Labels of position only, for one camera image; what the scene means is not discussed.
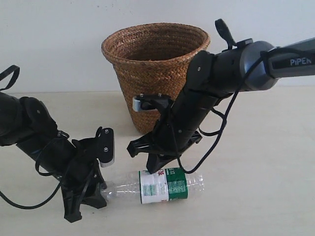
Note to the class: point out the brown woven wicker basket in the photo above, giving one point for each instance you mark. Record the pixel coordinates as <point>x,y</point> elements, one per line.
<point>150,59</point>

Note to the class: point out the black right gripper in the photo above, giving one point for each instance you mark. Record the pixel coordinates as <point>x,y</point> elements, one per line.
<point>174,132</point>

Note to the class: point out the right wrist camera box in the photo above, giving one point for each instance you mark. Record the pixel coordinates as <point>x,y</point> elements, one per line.
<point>151,102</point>

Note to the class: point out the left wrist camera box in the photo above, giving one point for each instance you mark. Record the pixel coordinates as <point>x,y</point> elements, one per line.
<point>105,146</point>

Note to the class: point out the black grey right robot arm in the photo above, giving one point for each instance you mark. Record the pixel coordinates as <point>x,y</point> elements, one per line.
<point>244,67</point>

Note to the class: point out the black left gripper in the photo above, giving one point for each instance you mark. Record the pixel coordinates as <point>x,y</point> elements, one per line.
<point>79,168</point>

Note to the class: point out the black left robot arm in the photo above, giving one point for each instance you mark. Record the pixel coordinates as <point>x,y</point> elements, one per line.
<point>26,123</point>

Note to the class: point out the clear plastic bottle green label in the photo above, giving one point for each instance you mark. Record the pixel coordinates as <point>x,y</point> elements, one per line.
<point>141,187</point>

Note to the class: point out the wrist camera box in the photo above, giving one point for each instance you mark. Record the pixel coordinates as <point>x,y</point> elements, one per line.
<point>151,102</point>
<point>105,146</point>

